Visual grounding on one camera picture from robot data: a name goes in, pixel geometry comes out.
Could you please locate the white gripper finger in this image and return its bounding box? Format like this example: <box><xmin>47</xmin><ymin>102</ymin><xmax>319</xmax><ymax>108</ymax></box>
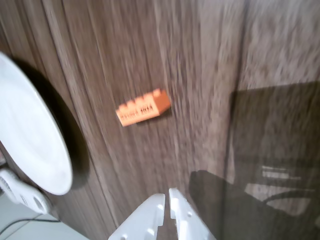
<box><xmin>107</xmin><ymin>192</ymin><xmax>166</xmax><ymax>240</ymax></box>
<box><xmin>168</xmin><ymin>187</ymin><xmax>217</xmax><ymax>240</ymax></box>

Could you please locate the orange lego block with print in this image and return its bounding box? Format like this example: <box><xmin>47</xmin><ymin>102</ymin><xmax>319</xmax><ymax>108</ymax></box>
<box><xmin>116</xmin><ymin>88</ymin><xmax>172</xmax><ymax>127</ymax></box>

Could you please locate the white round plate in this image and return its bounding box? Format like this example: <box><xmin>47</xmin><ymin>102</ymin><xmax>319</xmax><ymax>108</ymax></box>
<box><xmin>0</xmin><ymin>51</ymin><xmax>74</xmax><ymax>196</ymax></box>

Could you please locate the white small fan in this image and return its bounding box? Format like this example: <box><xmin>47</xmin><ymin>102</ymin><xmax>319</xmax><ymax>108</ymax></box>
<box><xmin>0</xmin><ymin>168</ymin><xmax>52</xmax><ymax>215</ymax></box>

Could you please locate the thin black cable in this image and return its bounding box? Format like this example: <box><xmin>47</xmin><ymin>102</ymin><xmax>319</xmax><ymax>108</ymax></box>
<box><xmin>0</xmin><ymin>218</ymin><xmax>61</xmax><ymax>232</ymax></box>

